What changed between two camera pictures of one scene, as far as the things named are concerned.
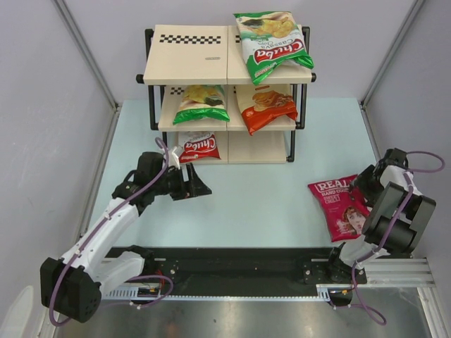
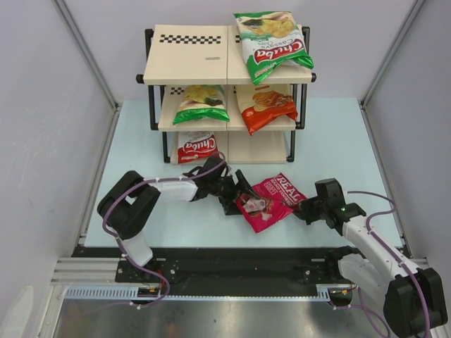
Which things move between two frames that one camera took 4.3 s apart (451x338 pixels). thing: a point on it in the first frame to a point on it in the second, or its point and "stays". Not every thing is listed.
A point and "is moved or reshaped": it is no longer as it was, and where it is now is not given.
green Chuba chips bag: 202,102 stays
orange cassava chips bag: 261,104 stays
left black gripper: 192,188 to 242,187
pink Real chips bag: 345,216 is moved or reshaped
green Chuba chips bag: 269,40 stays
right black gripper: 360,181 to 303,212
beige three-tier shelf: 203,99 stays
